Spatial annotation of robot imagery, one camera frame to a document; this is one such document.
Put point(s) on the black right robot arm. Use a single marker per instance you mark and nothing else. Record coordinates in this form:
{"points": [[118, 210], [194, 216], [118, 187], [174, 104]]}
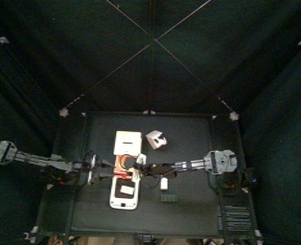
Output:
{"points": [[207, 163]]}

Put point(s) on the small white toy bottle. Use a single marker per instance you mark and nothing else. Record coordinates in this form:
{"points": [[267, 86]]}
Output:
{"points": [[163, 183]]}

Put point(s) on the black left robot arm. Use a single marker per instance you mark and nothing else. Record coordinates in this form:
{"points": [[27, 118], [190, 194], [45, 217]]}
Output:
{"points": [[32, 158]]}

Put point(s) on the white toy cash register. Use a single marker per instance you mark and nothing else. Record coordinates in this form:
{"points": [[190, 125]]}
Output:
{"points": [[124, 193]]}

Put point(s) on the white flat rice box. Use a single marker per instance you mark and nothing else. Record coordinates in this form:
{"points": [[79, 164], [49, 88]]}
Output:
{"points": [[127, 143]]}

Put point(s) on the dark green toy block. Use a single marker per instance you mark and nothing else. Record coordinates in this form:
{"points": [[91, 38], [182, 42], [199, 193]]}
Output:
{"points": [[168, 197]]}

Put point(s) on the white pink toy block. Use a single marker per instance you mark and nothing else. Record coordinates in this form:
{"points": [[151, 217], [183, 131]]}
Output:
{"points": [[156, 139]]}

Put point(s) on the red toy food piece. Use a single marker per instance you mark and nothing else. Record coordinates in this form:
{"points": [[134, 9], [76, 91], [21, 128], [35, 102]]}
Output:
{"points": [[119, 174]]}

